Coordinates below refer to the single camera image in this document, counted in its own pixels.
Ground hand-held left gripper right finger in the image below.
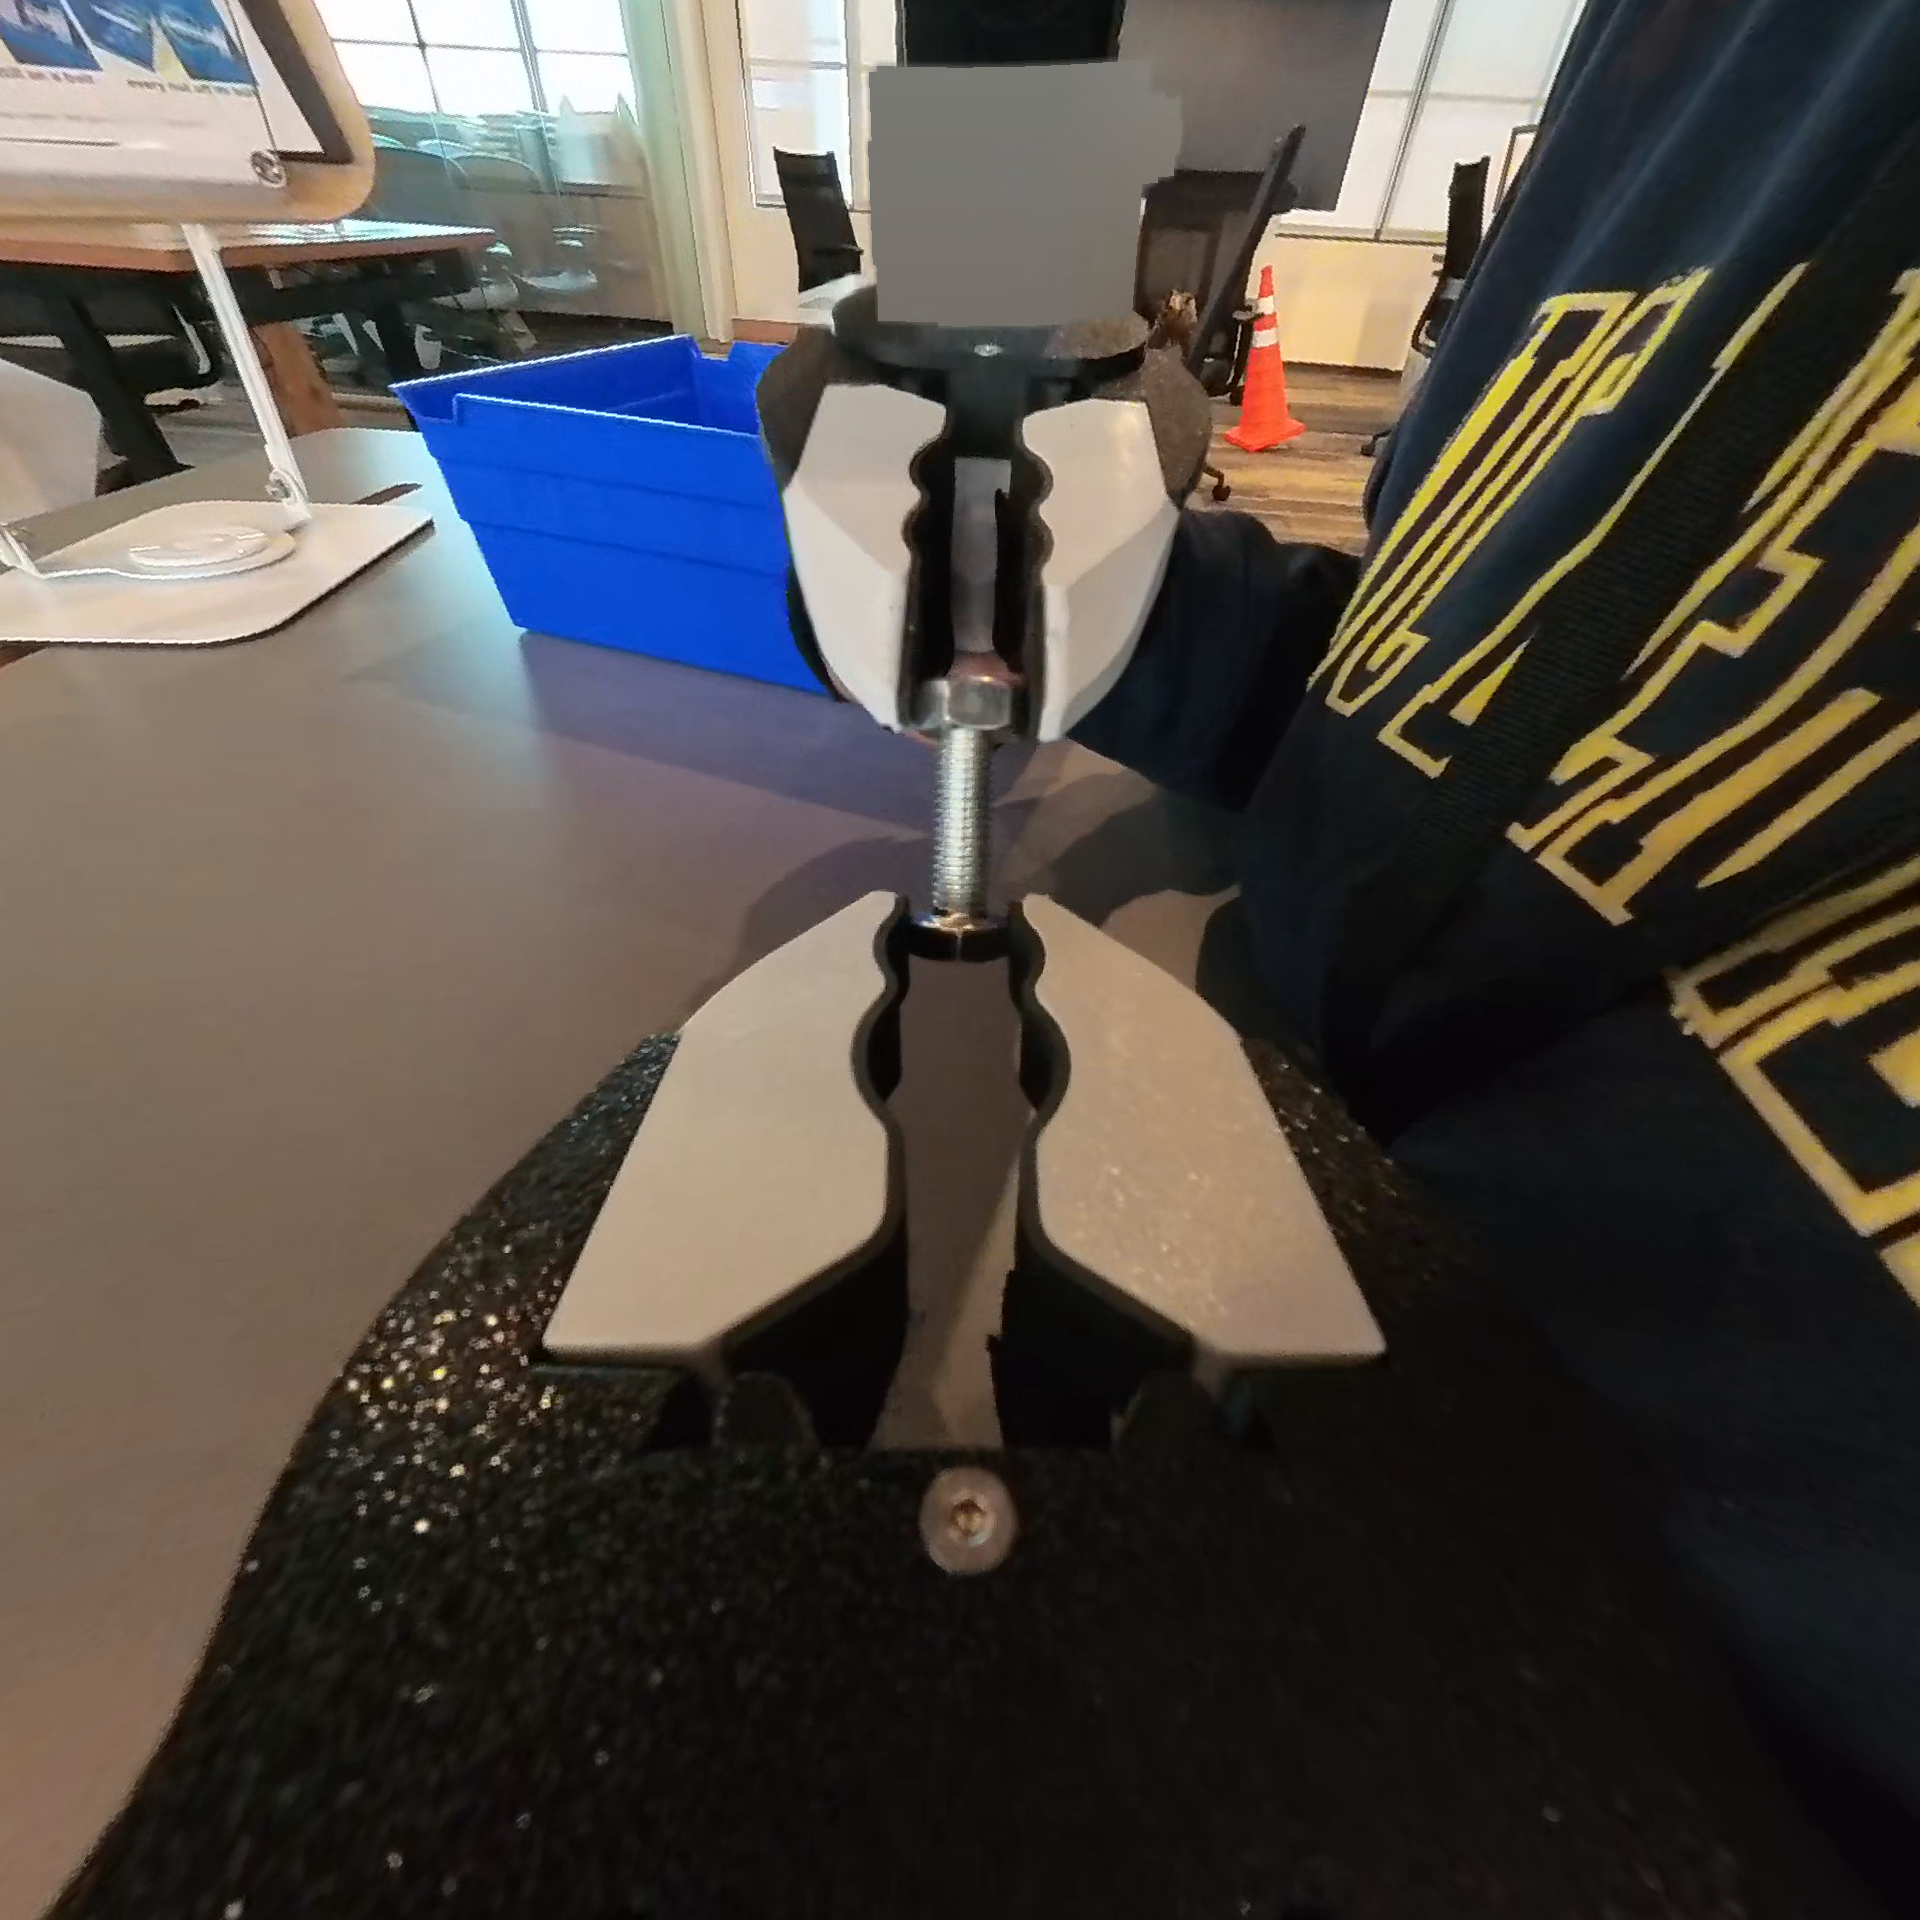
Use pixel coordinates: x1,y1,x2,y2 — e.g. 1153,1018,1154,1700
1019,896,1385,1382

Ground wooden desk black legs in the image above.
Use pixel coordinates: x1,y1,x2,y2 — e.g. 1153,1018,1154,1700
0,222,500,482

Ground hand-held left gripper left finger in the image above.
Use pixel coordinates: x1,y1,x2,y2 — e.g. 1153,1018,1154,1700
545,890,913,1378

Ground blue plastic bin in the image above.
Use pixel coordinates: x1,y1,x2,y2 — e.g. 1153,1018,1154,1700
391,336,841,700

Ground orange traffic cone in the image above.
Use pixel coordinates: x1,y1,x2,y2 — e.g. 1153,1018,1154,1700
1223,266,1308,454

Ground white paper bag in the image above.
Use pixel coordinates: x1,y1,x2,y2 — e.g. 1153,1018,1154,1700
0,356,108,523

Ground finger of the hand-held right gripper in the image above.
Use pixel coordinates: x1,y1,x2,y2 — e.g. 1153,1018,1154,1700
779,380,963,737
993,394,1184,745

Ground dark wall screen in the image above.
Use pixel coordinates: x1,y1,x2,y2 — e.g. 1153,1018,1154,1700
1119,0,1395,212

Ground silver bolt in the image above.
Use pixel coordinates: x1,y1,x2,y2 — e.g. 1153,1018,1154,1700
913,675,1032,921

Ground silver hex nut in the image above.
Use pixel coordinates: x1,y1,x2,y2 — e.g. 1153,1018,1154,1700
897,902,1024,964

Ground black office chair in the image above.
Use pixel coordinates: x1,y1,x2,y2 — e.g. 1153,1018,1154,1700
1410,154,1503,362
1137,123,1311,405
774,145,870,297

